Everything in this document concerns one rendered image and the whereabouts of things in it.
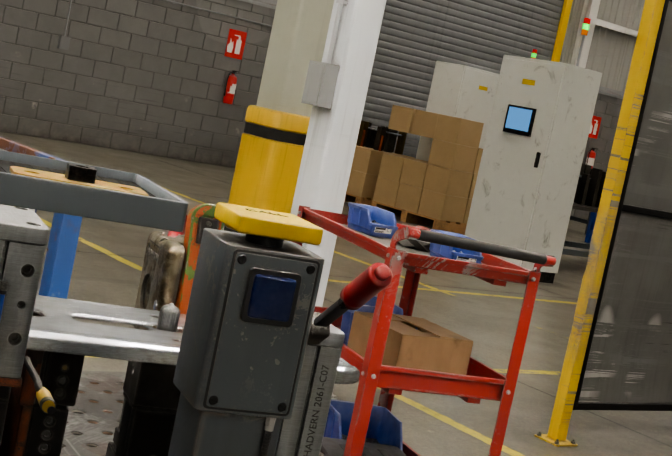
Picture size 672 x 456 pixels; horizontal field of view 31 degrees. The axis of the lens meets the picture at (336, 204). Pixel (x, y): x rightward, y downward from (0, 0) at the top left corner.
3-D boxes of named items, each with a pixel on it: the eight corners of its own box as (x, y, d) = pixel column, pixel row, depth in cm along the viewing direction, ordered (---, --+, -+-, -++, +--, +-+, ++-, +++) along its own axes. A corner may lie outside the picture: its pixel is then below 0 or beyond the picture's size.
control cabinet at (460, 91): (432, 224, 1514) (474, 29, 1494) (403, 215, 1554) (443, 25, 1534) (516, 235, 1620) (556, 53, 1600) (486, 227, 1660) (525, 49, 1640)
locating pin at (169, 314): (171, 342, 118) (179, 302, 118) (175, 348, 117) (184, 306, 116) (151, 340, 118) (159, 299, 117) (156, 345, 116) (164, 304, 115)
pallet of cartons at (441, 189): (482, 237, 1479) (507, 128, 1468) (437, 232, 1426) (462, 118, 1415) (414, 217, 1568) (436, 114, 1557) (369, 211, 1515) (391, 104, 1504)
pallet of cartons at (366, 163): (404, 214, 1583) (416, 157, 1577) (359, 208, 1530) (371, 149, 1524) (344, 196, 1672) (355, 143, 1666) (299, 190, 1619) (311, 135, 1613)
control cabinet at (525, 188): (456, 260, 1170) (511, 6, 1150) (494, 264, 1204) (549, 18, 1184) (516, 280, 1108) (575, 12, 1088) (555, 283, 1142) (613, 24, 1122)
